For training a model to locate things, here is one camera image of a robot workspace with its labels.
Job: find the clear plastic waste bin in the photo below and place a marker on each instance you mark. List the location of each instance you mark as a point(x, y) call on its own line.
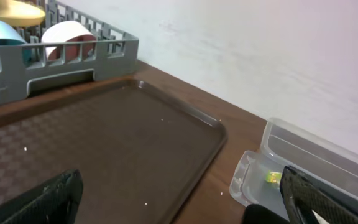
point(285, 144)

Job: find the yellow plastic plate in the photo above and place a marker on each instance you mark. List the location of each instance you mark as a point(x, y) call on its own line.
point(21, 14)

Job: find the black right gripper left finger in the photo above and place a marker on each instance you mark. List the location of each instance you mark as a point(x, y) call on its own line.
point(54, 201)

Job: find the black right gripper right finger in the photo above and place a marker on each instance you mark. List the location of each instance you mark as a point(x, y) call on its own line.
point(306, 198)

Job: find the grey plastic dishwasher rack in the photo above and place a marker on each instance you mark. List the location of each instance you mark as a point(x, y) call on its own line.
point(25, 69)

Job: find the black food waste tray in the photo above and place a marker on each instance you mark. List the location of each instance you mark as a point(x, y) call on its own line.
point(257, 214)

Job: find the green snack wrapper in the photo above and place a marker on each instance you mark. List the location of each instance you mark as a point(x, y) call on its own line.
point(273, 177)

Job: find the dark brown serving tray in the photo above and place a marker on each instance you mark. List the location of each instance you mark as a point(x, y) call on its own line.
point(140, 151)

